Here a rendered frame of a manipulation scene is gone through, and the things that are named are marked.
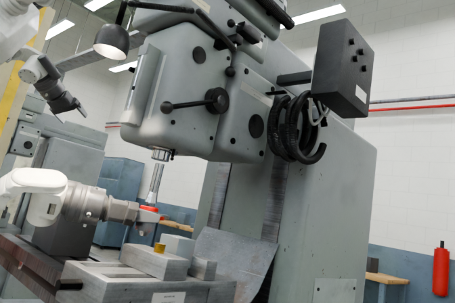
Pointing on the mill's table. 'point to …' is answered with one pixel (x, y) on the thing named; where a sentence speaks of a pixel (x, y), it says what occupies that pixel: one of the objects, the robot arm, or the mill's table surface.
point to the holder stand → (65, 238)
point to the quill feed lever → (215, 97)
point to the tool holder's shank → (154, 185)
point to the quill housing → (181, 92)
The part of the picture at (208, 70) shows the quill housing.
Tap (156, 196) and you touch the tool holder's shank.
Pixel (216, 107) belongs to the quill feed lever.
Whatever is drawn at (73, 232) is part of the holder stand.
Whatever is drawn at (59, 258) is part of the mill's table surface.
